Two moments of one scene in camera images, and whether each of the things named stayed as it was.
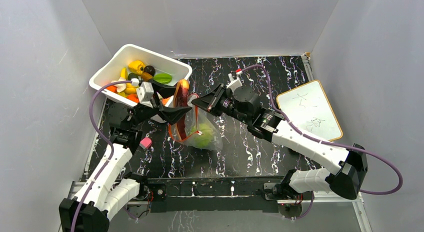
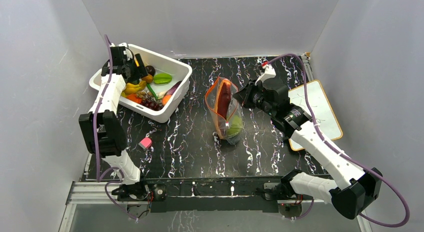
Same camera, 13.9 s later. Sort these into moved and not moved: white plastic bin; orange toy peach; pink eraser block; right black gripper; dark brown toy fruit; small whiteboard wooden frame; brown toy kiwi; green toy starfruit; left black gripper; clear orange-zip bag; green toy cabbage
Moved: clear orange-zip bag; left black gripper; right black gripper; green toy cabbage
Not moved: brown toy kiwi; dark brown toy fruit; white plastic bin; orange toy peach; green toy starfruit; pink eraser block; small whiteboard wooden frame
